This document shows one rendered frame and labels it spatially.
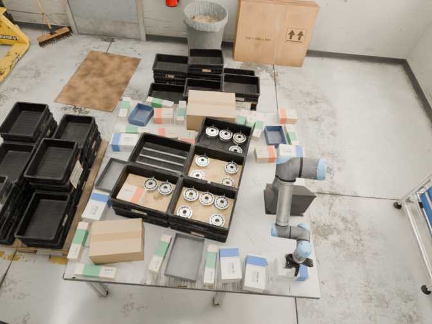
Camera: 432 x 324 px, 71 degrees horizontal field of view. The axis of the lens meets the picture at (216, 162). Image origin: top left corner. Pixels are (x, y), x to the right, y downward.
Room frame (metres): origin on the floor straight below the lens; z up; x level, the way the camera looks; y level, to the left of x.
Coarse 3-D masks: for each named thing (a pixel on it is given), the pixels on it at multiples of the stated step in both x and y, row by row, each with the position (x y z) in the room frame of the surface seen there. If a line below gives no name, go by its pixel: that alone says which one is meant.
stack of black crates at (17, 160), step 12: (12, 144) 1.52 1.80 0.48; (24, 144) 1.53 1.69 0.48; (0, 156) 1.41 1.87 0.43; (12, 156) 1.46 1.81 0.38; (24, 156) 1.47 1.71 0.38; (0, 168) 1.32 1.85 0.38; (12, 168) 1.33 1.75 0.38; (24, 168) 1.29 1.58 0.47; (12, 180) 1.22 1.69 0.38; (24, 180) 1.23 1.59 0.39; (24, 192) 1.15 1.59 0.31
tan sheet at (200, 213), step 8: (200, 192) 1.06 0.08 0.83; (232, 200) 1.03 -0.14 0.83; (176, 208) 0.92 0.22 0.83; (192, 208) 0.93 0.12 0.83; (200, 208) 0.94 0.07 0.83; (208, 208) 0.95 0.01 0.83; (192, 216) 0.88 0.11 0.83; (200, 216) 0.88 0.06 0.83; (208, 216) 0.89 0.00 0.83; (224, 216) 0.91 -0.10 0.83; (224, 224) 0.85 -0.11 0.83
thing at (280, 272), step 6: (276, 258) 0.68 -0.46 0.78; (282, 258) 0.68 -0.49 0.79; (276, 264) 0.65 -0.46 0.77; (282, 264) 0.65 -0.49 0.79; (300, 264) 0.66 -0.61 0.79; (276, 270) 0.62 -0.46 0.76; (282, 270) 0.61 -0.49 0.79; (288, 270) 0.61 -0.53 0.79; (300, 270) 0.62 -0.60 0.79; (306, 270) 0.63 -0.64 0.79; (276, 276) 0.58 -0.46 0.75; (282, 276) 0.58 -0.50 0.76; (288, 276) 0.58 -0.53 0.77; (300, 276) 0.58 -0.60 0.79; (306, 276) 0.59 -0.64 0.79
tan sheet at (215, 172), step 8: (216, 160) 1.36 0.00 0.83; (192, 168) 1.26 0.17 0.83; (208, 168) 1.27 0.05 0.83; (216, 168) 1.28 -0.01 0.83; (232, 168) 1.30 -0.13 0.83; (240, 168) 1.31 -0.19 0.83; (208, 176) 1.21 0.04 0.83; (216, 176) 1.21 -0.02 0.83; (224, 176) 1.22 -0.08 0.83; (232, 176) 1.23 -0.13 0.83
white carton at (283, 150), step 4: (280, 144) 1.63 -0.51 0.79; (280, 148) 1.58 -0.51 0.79; (284, 148) 1.59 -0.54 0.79; (288, 148) 1.59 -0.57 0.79; (292, 148) 1.60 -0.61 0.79; (296, 148) 1.60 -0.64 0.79; (300, 148) 1.61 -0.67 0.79; (280, 152) 1.54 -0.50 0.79; (284, 152) 1.55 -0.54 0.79; (288, 152) 1.55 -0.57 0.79; (292, 152) 1.56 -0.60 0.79; (296, 152) 1.56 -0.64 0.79; (300, 152) 1.57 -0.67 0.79; (300, 156) 1.53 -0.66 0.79; (304, 156) 1.53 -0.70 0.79
